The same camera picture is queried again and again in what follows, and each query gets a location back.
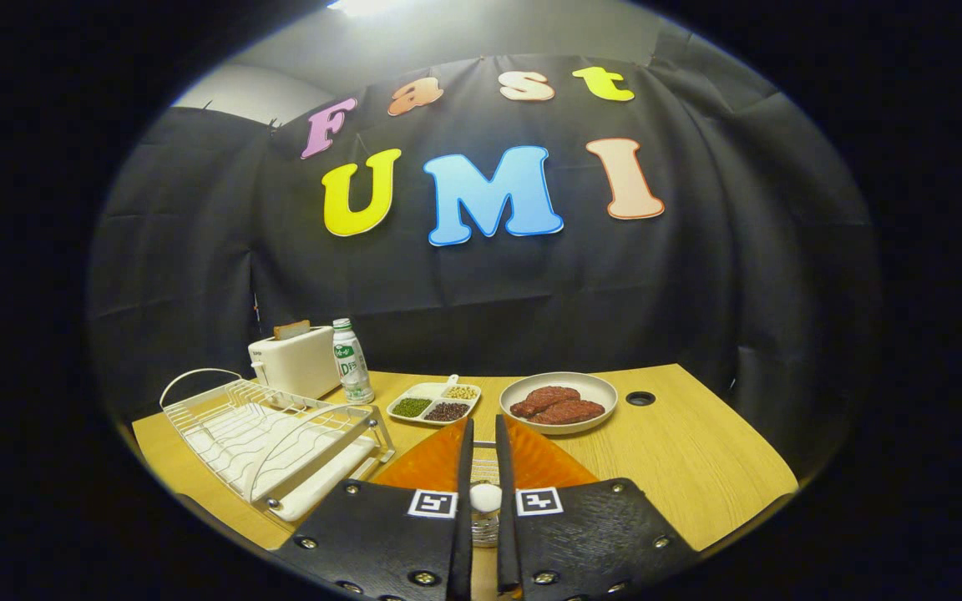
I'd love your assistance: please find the white divided dish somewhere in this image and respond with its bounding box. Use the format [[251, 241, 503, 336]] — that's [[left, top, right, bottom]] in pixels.
[[387, 375, 482, 427]]

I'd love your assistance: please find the black backdrop cloth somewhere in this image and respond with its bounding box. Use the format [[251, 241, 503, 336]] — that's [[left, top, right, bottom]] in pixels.
[[84, 54, 883, 435]]

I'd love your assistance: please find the white bottle green label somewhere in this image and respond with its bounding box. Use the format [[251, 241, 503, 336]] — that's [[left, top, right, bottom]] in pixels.
[[332, 318, 376, 406]]

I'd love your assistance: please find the beige round meat plate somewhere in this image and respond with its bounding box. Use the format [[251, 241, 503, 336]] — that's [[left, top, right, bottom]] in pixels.
[[499, 371, 619, 436]]

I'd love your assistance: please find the raw red meat piece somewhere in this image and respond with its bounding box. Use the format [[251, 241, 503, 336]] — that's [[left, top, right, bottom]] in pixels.
[[510, 386, 582, 418], [531, 400, 606, 426]]

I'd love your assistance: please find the clear square glass basket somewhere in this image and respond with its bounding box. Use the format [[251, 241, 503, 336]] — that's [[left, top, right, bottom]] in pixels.
[[473, 442, 500, 548]]

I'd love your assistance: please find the white drip tray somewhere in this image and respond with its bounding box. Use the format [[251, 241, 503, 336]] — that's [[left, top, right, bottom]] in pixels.
[[197, 405, 377, 523]]

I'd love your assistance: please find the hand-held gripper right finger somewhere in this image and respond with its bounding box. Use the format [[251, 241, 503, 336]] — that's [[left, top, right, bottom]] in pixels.
[[494, 414, 701, 601]]

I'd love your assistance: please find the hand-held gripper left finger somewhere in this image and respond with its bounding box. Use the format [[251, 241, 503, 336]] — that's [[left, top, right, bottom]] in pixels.
[[271, 417, 476, 601]]

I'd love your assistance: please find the white wire dish rack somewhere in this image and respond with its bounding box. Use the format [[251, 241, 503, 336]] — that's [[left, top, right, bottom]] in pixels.
[[159, 367, 396, 523]]

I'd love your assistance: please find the white toaster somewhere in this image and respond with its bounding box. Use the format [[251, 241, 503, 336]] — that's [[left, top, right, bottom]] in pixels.
[[247, 326, 342, 400]]

